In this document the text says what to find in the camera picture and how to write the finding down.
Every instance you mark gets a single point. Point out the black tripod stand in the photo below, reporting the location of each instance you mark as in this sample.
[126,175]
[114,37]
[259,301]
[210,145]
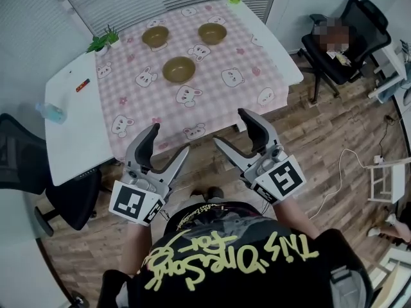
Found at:
[78,298]

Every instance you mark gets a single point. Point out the aloe plant in square pot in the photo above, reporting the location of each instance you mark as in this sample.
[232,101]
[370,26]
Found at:
[112,37]

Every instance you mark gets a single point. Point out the person's black printed t-shirt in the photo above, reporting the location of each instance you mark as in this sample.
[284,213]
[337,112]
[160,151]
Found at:
[241,284]

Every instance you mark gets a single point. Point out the person's dark shoe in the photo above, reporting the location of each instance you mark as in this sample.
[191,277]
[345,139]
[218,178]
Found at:
[198,195]
[215,193]

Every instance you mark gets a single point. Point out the white side desk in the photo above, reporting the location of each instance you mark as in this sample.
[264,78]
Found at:
[393,59]

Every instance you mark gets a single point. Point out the black mesh office chair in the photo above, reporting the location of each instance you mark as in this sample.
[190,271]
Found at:
[70,204]
[366,21]

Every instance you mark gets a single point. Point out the white power strip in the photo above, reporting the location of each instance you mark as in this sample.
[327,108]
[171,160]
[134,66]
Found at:
[379,159]

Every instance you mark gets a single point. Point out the person's right forearm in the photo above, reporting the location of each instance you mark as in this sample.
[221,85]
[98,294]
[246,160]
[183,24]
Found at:
[292,218]

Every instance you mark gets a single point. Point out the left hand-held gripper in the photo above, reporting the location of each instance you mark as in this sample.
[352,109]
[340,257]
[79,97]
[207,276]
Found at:
[128,202]

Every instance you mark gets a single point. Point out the small white card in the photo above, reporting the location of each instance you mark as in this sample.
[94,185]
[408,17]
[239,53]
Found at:
[330,54]

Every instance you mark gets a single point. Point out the person's left forearm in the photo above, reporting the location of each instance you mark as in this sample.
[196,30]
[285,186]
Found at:
[135,249]

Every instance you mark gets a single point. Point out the brown bowl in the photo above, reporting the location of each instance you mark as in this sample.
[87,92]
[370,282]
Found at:
[155,36]
[179,69]
[212,33]

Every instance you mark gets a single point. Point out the small red box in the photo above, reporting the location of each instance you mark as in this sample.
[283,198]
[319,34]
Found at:
[83,85]

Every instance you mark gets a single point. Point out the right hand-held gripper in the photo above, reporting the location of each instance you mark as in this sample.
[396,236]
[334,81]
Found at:
[282,178]

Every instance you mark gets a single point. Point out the pink checked bear tablecloth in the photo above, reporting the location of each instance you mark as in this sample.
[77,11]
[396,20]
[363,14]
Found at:
[167,114]

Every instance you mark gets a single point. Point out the brown bag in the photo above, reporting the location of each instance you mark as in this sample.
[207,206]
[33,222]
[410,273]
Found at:
[334,34]

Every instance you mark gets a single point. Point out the leafy plant in round pot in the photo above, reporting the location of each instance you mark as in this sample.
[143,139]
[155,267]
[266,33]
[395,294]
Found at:
[98,43]

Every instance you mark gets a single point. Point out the white rack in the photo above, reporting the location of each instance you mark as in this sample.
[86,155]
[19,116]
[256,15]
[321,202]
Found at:
[395,181]

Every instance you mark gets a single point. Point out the clear water bottle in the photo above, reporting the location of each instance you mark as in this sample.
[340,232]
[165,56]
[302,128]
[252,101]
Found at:
[51,113]

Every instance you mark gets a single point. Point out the yellow printed packet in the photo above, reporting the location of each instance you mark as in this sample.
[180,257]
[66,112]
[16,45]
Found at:
[342,59]

